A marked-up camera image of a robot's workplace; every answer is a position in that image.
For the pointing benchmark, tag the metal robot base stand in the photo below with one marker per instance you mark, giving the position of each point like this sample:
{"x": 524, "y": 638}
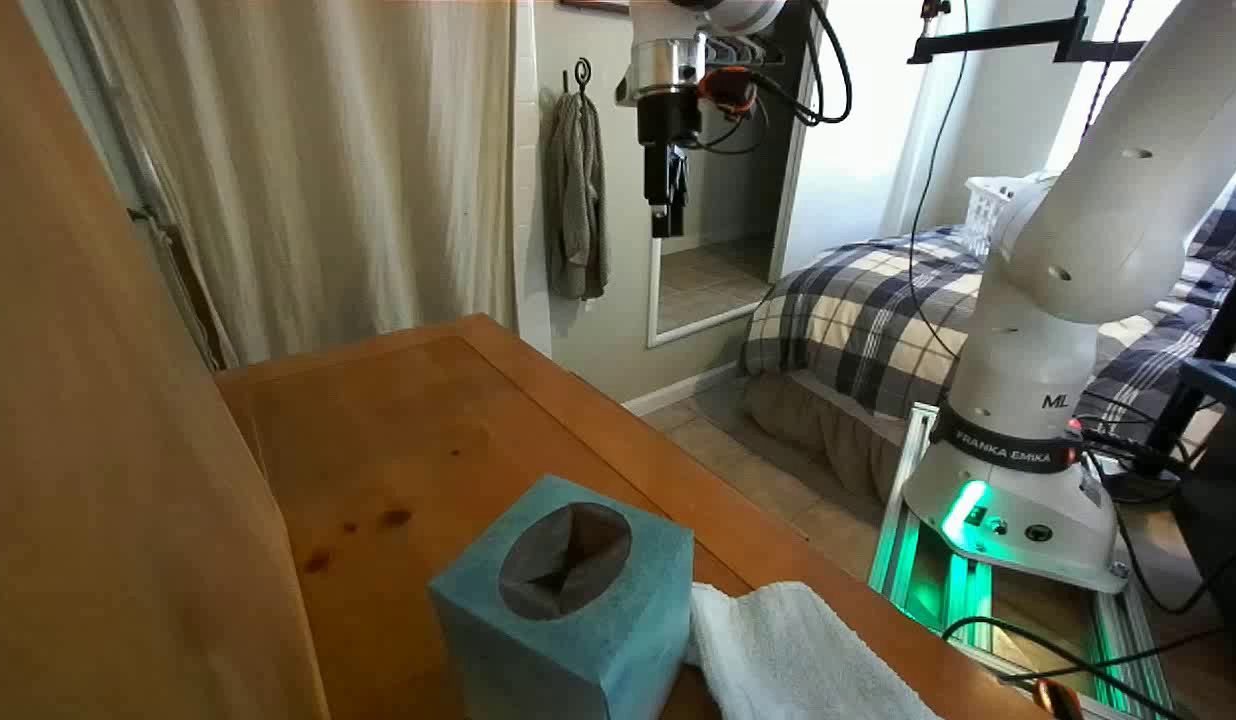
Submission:
{"x": 930, "y": 581}

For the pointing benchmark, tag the black overhead stand frame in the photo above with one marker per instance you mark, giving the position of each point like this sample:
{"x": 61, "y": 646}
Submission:
{"x": 1000, "y": 38}

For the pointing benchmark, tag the white closet trim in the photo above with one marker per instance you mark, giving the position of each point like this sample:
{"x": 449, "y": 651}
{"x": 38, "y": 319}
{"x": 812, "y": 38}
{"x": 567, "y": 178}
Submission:
{"x": 524, "y": 173}

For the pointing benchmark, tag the blue tissue box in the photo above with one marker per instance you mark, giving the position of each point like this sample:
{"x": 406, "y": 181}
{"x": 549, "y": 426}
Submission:
{"x": 562, "y": 664}

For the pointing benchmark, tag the bed with plaid blanket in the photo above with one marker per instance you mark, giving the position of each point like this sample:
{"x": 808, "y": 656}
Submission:
{"x": 858, "y": 313}

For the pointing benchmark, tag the orange black wrist camera mount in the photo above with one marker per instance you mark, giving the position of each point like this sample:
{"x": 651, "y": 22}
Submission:
{"x": 731, "y": 90}

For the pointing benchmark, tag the grey metal pole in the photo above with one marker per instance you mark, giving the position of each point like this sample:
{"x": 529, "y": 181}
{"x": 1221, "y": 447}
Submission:
{"x": 139, "y": 184}

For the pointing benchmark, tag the black equipment stand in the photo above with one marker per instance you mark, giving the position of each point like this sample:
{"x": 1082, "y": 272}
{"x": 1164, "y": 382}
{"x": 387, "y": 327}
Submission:
{"x": 1219, "y": 507}

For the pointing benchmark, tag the grey hanging towel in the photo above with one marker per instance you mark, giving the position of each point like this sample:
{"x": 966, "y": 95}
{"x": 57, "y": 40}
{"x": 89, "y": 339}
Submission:
{"x": 576, "y": 202}

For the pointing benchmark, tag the cream curtain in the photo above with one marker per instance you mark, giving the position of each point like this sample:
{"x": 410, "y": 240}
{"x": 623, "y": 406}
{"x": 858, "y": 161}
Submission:
{"x": 323, "y": 173}

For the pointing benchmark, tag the dark wall picture frame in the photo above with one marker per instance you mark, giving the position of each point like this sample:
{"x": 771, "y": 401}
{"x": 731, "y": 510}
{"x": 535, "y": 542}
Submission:
{"x": 592, "y": 6}

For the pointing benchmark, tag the copper round object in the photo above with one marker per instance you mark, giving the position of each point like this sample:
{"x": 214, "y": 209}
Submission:
{"x": 1058, "y": 703}

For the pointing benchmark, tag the metal wall hook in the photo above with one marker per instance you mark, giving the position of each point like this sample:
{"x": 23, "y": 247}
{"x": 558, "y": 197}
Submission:
{"x": 583, "y": 72}

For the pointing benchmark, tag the white tissue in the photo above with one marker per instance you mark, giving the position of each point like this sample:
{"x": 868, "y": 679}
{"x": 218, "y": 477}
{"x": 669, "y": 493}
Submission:
{"x": 790, "y": 652}

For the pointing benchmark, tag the large plywood board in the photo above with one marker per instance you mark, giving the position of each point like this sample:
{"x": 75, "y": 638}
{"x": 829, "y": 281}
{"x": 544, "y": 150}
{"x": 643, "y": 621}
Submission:
{"x": 99, "y": 465}

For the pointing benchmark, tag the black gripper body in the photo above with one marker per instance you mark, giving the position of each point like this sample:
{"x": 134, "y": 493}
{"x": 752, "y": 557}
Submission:
{"x": 669, "y": 122}

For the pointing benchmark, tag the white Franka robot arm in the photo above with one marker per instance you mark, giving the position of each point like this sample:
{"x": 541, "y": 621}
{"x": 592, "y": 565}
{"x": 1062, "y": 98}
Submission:
{"x": 1121, "y": 214}

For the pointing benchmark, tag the white framed wall mirror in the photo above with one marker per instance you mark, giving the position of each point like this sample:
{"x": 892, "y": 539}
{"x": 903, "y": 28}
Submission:
{"x": 702, "y": 284}

